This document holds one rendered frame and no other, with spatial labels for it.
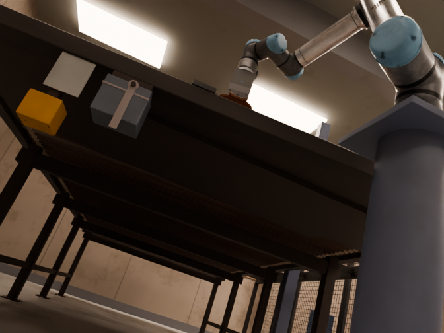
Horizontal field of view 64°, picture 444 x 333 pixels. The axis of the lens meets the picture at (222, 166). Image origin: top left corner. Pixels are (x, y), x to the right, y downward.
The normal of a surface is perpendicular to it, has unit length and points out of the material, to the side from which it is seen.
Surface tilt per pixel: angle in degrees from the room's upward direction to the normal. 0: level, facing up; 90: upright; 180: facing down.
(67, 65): 90
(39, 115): 90
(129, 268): 90
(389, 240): 90
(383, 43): 98
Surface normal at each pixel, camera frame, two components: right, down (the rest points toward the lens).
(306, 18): 0.31, -0.29
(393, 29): -0.68, -0.35
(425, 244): 0.09, -0.37
